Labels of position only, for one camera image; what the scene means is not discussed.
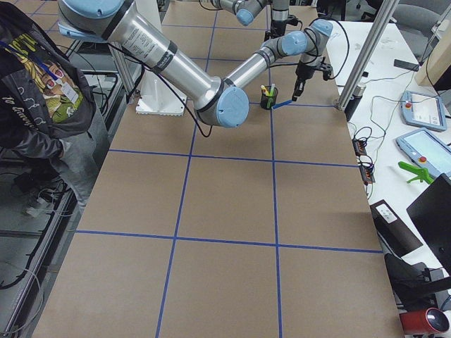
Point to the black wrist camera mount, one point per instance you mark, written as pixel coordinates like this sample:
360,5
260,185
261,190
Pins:
325,68

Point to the lower teach pendant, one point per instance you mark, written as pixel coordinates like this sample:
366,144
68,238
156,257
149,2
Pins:
426,150

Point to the green plastic clamp tool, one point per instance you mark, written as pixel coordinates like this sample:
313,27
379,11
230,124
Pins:
421,174

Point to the black mesh pen holder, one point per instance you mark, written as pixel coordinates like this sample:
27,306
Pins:
271,89

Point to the person in dark jacket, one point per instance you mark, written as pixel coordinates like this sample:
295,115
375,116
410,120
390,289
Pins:
48,111

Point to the red cylindrical speaker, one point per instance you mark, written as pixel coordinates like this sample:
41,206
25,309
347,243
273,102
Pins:
424,321

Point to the green highlighter pen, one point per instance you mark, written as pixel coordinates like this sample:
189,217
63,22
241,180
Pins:
269,102

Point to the black monitor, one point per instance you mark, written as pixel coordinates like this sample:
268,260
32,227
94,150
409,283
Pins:
430,214

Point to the upper teach pendant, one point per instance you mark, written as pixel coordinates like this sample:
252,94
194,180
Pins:
423,110

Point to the black water bottle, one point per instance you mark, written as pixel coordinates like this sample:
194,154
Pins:
354,101

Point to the orange black connector block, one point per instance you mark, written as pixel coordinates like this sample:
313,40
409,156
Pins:
359,146

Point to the black cardboard box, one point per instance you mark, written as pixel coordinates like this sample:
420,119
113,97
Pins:
393,229

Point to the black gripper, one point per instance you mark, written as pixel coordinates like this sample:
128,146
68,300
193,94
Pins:
302,73

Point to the yellow highlighter pen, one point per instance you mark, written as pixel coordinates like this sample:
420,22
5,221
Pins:
267,92

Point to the blue marker pen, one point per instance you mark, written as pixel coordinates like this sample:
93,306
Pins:
281,104

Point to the aluminium frame post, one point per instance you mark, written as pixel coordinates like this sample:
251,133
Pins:
378,27

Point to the teach pendant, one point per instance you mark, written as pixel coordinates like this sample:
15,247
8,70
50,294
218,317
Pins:
423,110
426,150

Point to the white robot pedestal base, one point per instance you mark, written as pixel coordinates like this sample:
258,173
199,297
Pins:
155,97

